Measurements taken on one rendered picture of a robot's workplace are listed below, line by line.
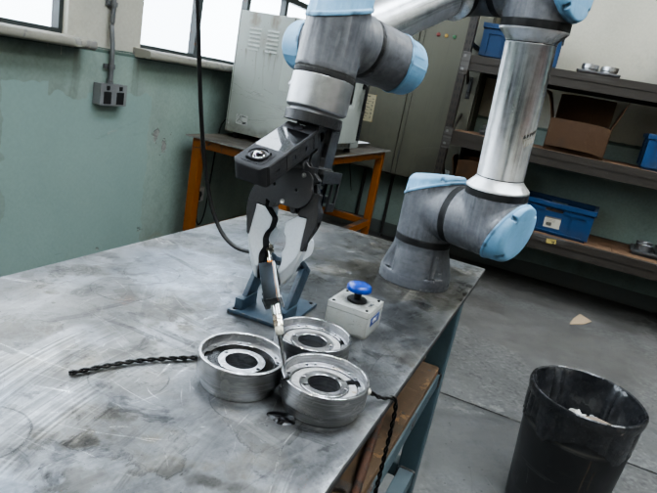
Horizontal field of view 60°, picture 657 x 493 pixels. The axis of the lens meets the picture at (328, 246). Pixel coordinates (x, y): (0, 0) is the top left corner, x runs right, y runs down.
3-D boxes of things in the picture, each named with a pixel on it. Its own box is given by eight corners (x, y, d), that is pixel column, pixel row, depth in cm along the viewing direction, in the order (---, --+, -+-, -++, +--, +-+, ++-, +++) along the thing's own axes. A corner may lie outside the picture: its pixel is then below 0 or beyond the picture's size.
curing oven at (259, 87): (323, 160, 287) (347, 25, 269) (223, 135, 309) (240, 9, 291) (366, 156, 343) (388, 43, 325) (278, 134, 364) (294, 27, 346)
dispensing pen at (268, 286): (271, 372, 64) (253, 237, 70) (274, 378, 68) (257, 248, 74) (289, 368, 64) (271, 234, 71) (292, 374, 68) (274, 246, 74)
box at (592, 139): (613, 162, 360) (633, 101, 349) (530, 146, 378) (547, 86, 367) (610, 159, 398) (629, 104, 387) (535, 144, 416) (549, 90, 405)
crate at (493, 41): (555, 73, 402) (564, 41, 396) (555, 69, 368) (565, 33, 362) (482, 62, 418) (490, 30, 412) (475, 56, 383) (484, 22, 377)
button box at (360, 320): (364, 340, 88) (371, 311, 86) (323, 326, 90) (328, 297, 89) (380, 324, 95) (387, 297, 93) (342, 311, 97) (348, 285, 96)
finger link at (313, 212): (318, 253, 69) (328, 181, 68) (312, 253, 68) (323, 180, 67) (284, 246, 71) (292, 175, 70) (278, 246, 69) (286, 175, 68)
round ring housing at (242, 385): (183, 395, 65) (187, 363, 63) (207, 354, 75) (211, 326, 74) (274, 413, 65) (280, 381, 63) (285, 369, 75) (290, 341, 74)
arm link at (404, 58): (378, 36, 83) (328, 10, 75) (441, 43, 76) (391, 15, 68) (364, 90, 85) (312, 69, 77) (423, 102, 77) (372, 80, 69)
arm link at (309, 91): (339, 77, 64) (278, 65, 67) (329, 117, 65) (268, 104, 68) (362, 91, 71) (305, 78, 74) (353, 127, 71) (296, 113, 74)
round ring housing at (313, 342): (335, 343, 85) (340, 318, 84) (355, 381, 75) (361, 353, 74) (266, 339, 82) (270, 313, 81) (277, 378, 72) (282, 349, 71)
